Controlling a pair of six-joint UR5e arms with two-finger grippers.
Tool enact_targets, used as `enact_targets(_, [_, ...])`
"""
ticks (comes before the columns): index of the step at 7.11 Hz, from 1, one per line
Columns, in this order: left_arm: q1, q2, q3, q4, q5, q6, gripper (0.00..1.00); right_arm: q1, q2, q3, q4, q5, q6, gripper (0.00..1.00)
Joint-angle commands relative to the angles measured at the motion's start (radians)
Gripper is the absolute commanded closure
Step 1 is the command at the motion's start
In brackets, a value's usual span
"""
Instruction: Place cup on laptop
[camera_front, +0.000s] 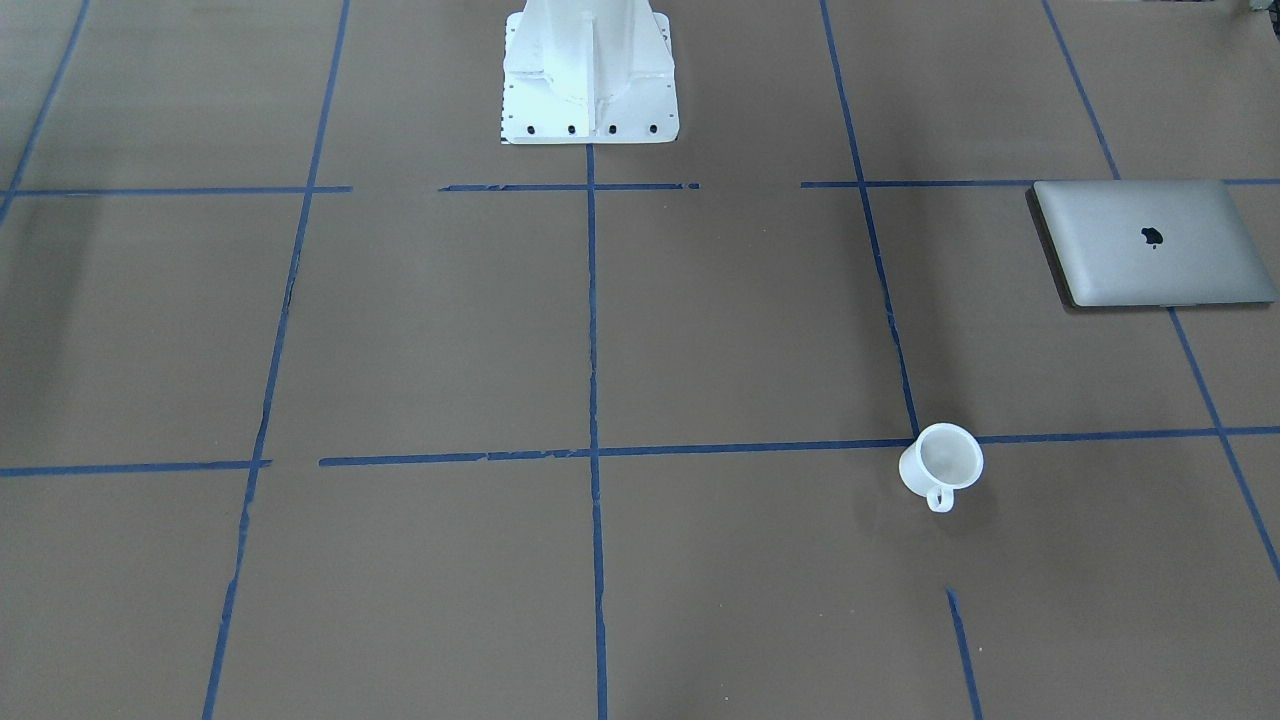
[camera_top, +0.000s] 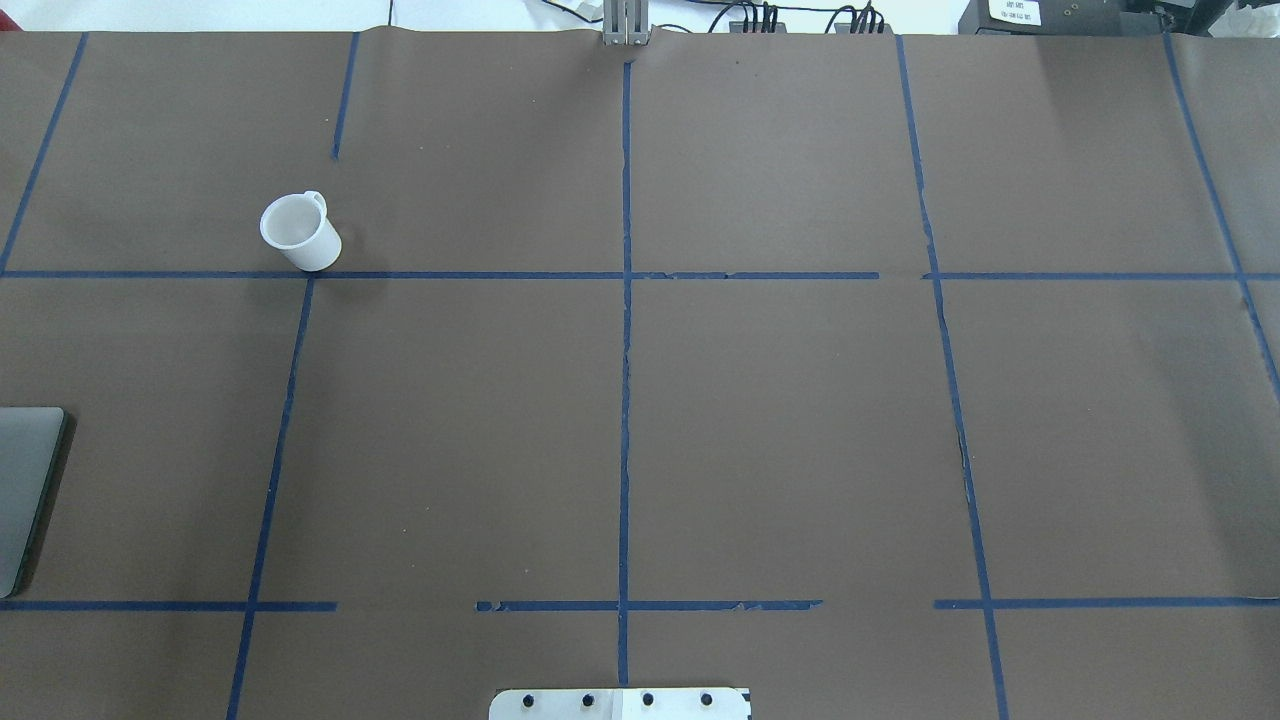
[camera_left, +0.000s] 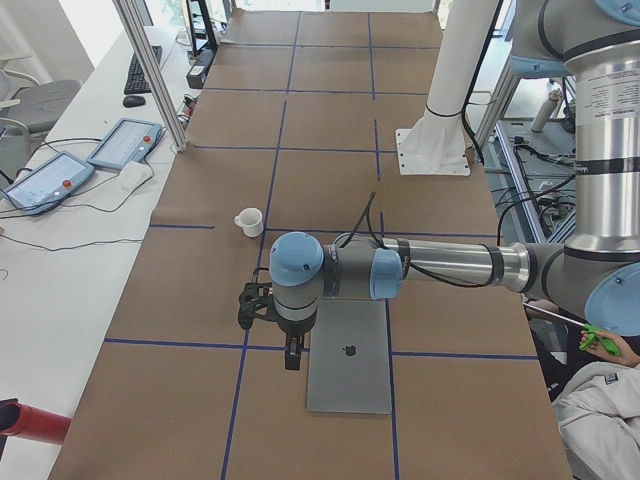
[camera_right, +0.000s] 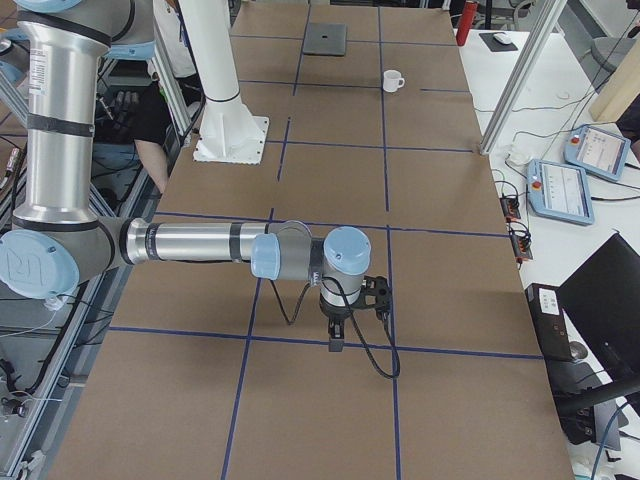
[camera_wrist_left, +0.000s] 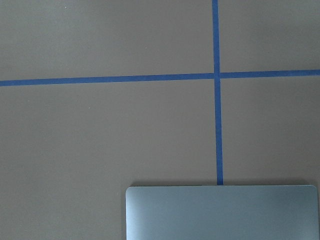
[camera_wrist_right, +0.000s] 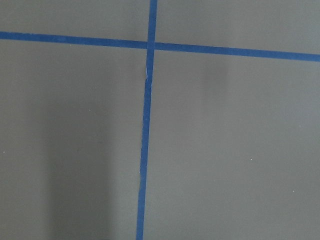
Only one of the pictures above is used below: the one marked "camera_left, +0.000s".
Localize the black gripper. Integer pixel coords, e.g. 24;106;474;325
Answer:
277;317;315;371

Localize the white ceramic cup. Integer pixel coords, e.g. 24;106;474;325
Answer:
234;207;264;238

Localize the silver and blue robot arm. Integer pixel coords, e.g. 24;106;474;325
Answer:
268;1;639;370

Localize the silver closed laptop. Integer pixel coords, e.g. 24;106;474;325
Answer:
307;300;391;415

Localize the white folded cloth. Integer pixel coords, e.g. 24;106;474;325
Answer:
117;161;153;193

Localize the far blue teach pendant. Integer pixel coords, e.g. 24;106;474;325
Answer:
87;118;163;170

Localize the blue teach pendant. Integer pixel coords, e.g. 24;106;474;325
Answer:
3;151;95;215
87;118;163;170

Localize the red cylinder tube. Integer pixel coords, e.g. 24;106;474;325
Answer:
1;399;72;445

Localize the black power box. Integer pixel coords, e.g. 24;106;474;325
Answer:
186;48;217;90

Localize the near blue teach pendant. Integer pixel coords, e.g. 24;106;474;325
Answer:
3;151;95;215

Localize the black computer mouse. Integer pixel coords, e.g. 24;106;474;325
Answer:
122;94;146;108

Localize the person in white jacket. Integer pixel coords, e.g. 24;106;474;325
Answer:
552;331;639;479

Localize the black keyboard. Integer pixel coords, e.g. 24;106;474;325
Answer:
123;54;151;95

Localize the white plastic bottle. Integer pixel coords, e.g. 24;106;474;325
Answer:
530;89;563;133

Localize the grey office chair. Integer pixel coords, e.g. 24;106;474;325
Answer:
1;52;82;137

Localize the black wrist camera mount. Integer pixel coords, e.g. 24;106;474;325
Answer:
238;282;277;331

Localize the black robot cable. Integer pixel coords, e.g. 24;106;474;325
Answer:
344;191;494;288

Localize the aluminium frame post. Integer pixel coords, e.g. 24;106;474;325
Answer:
113;0;187;152

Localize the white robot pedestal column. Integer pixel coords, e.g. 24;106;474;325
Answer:
396;0;502;176

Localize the green handled grabber tool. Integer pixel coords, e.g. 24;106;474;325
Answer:
523;303;621;356

